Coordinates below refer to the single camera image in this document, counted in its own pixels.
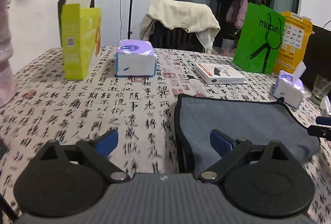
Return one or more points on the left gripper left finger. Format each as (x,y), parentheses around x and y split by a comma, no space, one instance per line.
(63,180)

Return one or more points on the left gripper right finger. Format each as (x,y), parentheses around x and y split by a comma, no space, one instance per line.
(262,180)

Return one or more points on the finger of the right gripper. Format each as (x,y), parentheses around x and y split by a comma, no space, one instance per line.
(319,131)
(321,120)

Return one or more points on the purple and grey towel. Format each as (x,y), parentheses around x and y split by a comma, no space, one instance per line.
(259,122)

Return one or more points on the clear drinking glass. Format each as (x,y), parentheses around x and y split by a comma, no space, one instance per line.
(321,89)

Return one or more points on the open purple tissue pack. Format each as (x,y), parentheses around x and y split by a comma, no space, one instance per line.
(290,87)

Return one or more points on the black paper bag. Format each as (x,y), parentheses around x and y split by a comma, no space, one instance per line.
(317,56)

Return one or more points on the yellow printed bag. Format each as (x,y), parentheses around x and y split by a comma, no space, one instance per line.
(297,31)

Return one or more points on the green mucun paper bag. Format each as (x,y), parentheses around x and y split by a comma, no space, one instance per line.
(260,39)

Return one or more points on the flat white product box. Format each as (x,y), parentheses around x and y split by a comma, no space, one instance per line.
(219,74)

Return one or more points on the closed purple tissue pack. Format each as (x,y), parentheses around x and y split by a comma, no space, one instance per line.
(135,58)

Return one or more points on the yellow-green paper box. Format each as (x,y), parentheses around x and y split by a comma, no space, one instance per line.
(80,39)

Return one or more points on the chair with cream cloth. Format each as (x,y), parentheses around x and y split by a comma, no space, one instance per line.
(191,17)

